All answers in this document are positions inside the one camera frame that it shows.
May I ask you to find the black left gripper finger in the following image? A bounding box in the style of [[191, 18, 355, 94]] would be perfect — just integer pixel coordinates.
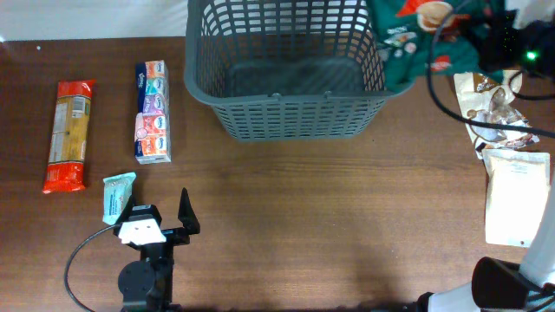
[[115, 195, 136, 226], [178, 188, 200, 235]]

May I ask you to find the brown chocolate snack pouch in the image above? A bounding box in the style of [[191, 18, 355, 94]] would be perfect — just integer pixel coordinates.
[[454, 70, 539, 159]]

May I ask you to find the green instant coffee bag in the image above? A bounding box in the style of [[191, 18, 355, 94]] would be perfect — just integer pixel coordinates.
[[368, 0, 506, 92]]

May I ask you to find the beige kraft paper pouch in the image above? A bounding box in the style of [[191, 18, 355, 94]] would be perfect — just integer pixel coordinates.
[[482, 149, 551, 248]]

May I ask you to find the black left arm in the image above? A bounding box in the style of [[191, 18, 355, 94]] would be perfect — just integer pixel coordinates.
[[114, 189, 200, 312]]

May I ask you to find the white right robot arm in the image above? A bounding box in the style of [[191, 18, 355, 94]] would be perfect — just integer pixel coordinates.
[[415, 20, 554, 311]]

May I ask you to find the colourful tissue pack bundle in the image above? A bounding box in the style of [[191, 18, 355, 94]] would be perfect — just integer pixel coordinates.
[[134, 60, 172, 165]]

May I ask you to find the light teal wipes packet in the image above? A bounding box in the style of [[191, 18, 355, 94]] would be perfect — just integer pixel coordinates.
[[102, 172, 136, 225]]

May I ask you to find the red orange pasta package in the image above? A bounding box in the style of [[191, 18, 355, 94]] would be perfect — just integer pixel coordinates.
[[42, 80, 95, 194]]

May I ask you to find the grey plastic lattice basket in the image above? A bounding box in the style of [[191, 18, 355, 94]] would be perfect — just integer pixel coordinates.
[[184, 0, 409, 142]]

